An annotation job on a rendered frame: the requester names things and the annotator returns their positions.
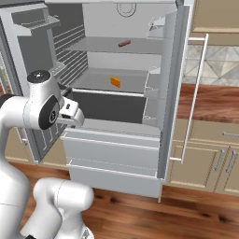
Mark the beige drawer front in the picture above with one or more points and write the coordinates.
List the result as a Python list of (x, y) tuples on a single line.
[(211, 132)]

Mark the grey freezer drawer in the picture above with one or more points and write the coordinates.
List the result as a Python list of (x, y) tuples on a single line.
[(112, 155)]

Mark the beige wall cupboard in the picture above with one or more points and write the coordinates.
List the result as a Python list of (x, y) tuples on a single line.
[(214, 15)]

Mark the right fridge door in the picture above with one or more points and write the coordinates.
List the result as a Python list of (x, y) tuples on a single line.
[(169, 77)]

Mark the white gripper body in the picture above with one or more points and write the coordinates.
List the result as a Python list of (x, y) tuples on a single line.
[(74, 119)]

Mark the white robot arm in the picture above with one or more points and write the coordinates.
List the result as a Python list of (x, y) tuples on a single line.
[(18, 112)]

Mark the beige cupboard door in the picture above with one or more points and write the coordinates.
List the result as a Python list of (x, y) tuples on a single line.
[(231, 183), (196, 168)]

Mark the grey fridge shelf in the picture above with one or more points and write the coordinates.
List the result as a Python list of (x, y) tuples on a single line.
[(99, 81), (105, 46)]

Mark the beige base cupboard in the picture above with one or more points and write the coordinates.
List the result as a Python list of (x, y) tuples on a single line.
[(15, 149)]

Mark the brown sausage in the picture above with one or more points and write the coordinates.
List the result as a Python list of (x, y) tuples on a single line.
[(124, 43)]

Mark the left fridge door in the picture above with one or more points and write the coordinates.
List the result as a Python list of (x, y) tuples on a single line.
[(34, 46)]

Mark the fridge door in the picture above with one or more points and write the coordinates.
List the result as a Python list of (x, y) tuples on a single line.
[(34, 46), (169, 77)]

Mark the orange cheese wedge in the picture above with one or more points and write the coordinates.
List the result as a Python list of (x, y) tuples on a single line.
[(115, 82)]

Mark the grey fridge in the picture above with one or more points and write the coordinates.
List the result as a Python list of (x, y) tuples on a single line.
[(124, 18)]

